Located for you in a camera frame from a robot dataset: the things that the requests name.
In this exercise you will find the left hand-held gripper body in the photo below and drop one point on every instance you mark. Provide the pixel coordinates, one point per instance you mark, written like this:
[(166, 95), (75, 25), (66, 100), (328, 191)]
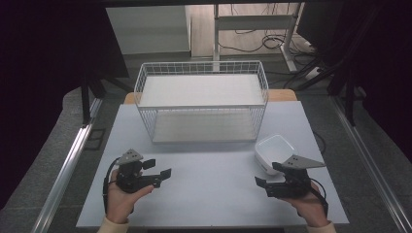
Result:
[(129, 176)]

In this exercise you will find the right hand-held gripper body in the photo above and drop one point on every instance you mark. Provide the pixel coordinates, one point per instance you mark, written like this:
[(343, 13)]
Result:
[(291, 187)]

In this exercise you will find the white bowl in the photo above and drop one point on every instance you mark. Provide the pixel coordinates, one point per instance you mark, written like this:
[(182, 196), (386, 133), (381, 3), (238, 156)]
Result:
[(273, 150)]

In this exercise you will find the person's right hand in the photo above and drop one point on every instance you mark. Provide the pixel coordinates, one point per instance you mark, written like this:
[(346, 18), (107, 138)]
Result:
[(311, 207)]

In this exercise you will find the person's left hand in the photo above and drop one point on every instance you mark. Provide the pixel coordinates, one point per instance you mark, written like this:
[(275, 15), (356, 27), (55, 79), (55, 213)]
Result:
[(121, 204)]

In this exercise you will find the black metal stand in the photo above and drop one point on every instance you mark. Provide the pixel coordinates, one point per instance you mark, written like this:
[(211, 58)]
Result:
[(85, 100), (350, 97)]

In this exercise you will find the white power strip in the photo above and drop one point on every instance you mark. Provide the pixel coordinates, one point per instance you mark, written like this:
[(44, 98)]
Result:
[(313, 73)]

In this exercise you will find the white cabinet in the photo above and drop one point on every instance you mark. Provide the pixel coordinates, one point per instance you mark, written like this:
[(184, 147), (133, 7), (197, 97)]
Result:
[(149, 29)]

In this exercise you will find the dark curtain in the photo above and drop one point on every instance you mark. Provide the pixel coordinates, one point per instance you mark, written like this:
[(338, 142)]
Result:
[(385, 64), (42, 64)]

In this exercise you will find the aluminium rail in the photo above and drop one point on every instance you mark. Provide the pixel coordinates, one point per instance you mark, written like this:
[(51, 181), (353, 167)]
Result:
[(64, 174), (372, 168)]

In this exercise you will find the white desk frame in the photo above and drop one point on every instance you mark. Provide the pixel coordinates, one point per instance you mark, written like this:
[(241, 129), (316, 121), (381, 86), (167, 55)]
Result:
[(252, 22)]

